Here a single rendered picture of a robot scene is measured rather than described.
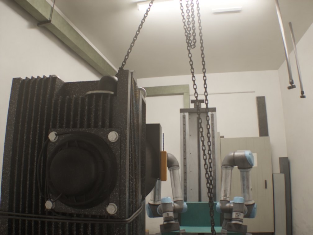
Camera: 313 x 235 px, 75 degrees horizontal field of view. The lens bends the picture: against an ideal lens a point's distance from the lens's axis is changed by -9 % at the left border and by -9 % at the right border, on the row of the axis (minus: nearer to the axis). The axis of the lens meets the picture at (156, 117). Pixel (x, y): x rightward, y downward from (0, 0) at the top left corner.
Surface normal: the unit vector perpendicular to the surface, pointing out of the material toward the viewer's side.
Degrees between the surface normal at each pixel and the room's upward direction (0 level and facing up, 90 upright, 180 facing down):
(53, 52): 90
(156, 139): 90
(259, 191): 90
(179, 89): 90
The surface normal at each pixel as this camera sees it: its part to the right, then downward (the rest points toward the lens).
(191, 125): -0.15, -0.19
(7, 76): 0.98, -0.04
